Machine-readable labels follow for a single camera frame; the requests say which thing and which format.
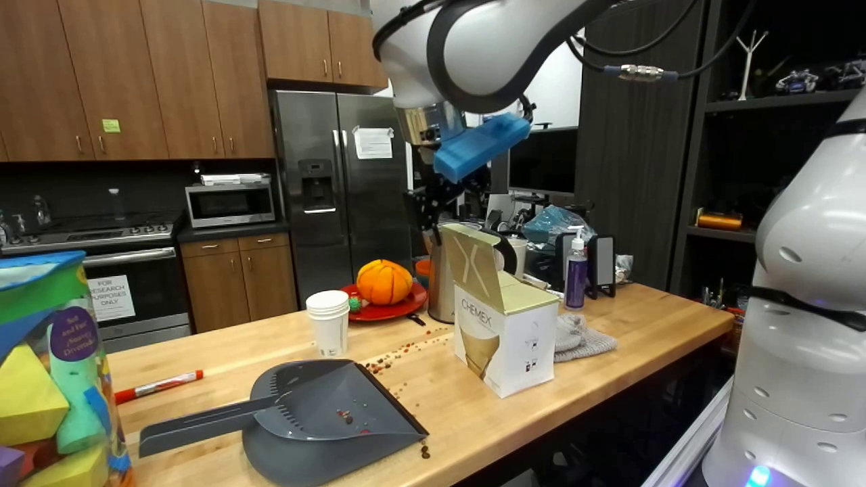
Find white paper notice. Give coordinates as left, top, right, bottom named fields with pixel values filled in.
left=351, top=125, right=397, bottom=163

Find white paper on oven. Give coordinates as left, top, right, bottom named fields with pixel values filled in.
left=87, top=274, right=138, bottom=326

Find black monitor screen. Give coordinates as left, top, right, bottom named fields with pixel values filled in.
left=509, top=127, right=578, bottom=198

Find wooden wall cabinets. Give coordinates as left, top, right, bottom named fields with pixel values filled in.
left=0, top=0, right=390, bottom=166

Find orange item on shelf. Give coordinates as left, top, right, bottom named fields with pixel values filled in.
left=696, top=209, right=746, bottom=232

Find red plate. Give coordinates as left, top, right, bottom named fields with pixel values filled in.
left=340, top=282, right=429, bottom=327

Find red marker pen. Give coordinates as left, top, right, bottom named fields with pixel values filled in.
left=111, top=369, right=206, bottom=405

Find grey plastic dustpan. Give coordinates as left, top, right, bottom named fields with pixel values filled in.
left=136, top=357, right=429, bottom=487

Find purple pump bottle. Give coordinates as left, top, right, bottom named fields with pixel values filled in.
left=562, top=224, right=592, bottom=311

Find white pack on microwave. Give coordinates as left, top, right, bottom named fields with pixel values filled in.
left=196, top=170, right=274, bottom=190

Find black kitchen oven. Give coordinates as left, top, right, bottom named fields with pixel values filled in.
left=0, top=223, right=194, bottom=354

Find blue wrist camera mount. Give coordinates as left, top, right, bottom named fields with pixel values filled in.
left=429, top=112, right=536, bottom=186

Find wooden base cabinet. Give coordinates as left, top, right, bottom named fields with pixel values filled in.
left=179, top=231, right=299, bottom=336

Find grey knitted cloth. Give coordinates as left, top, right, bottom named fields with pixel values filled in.
left=550, top=308, right=621, bottom=366

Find white coffee filter box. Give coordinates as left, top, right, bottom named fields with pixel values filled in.
left=437, top=223, right=562, bottom=401

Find clear plastic bag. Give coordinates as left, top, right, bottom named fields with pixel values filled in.
left=519, top=204, right=592, bottom=247

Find stainless steel refrigerator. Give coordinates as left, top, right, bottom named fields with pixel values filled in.
left=267, top=88, right=416, bottom=308

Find silver microwave oven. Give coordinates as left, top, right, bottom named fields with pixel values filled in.
left=180, top=181, right=279, bottom=232

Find stainless steel electric kettle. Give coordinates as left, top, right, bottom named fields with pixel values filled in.
left=425, top=235, right=521, bottom=326

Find orange pumpkin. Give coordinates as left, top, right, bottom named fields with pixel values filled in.
left=351, top=258, right=416, bottom=308

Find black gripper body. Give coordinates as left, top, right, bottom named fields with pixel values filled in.
left=420, top=163, right=494, bottom=224

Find colourful foam blocks pack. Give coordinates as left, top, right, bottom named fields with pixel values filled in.
left=0, top=249, right=136, bottom=487

